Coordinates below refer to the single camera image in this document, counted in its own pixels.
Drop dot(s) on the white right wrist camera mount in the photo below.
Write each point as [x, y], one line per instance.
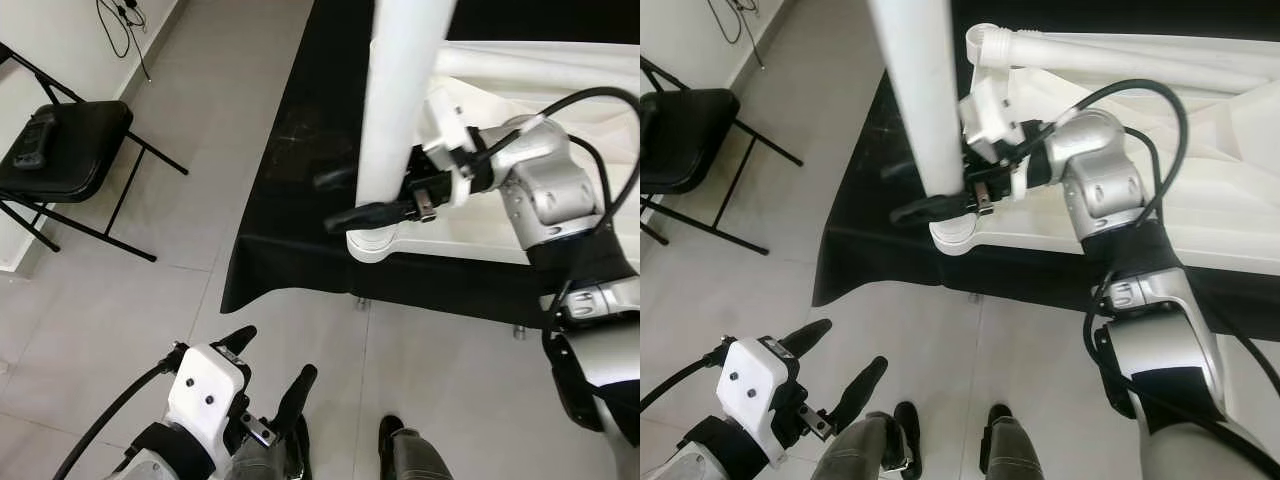
[450, 125]
[990, 115]

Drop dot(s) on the black folding chair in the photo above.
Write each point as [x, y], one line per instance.
[690, 140]
[70, 150]

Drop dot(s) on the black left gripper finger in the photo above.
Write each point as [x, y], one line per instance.
[805, 335]
[862, 392]
[297, 398]
[237, 340]

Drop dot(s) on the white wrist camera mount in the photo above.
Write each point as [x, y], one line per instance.
[990, 115]
[205, 390]
[760, 385]
[450, 125]

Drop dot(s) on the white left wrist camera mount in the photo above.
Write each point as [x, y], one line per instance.
[760, 385]
[205, 390]

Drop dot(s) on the white plastic table top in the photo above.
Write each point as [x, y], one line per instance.
[1220, 180]
[480, 225]

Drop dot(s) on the white plastic table leg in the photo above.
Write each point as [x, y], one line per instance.
[1120, 60]
[540, 65]
[925, 100]
[405, 100]

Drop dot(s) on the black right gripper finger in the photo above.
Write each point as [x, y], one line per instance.
[375, 215]
[900, 170]
[338, 179]
[935, 210]

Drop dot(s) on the black remote controller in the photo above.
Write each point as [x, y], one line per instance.
[33, 140]

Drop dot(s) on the black tablecloth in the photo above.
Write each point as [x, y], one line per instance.
[870, 260]
[280, 250]

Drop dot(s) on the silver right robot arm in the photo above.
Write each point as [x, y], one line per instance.
[550, 190]
[1110, 180]

